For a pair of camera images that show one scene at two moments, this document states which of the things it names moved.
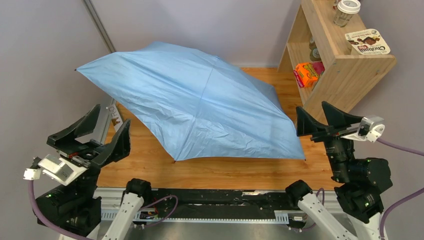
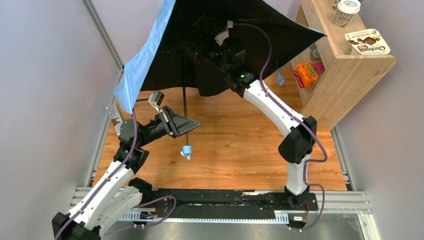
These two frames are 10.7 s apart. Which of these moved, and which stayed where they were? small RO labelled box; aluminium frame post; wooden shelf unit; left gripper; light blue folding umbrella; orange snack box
Moved: left gripper; light blue folding umbrella
Stayed: orange snack box; small RO labelled box; aluminium frame post; wooden shelf unit
